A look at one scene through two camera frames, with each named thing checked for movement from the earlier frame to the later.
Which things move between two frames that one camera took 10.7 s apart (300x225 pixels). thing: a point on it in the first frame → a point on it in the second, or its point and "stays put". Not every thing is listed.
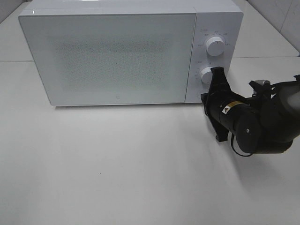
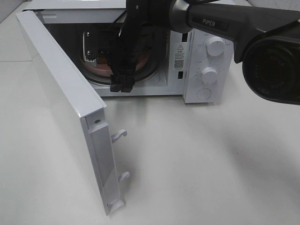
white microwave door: (113, 58) → (78, 106)
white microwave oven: (130, 52) stays put
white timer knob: (206, 75) stays put
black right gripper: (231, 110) → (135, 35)
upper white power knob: (215, 46) stays put
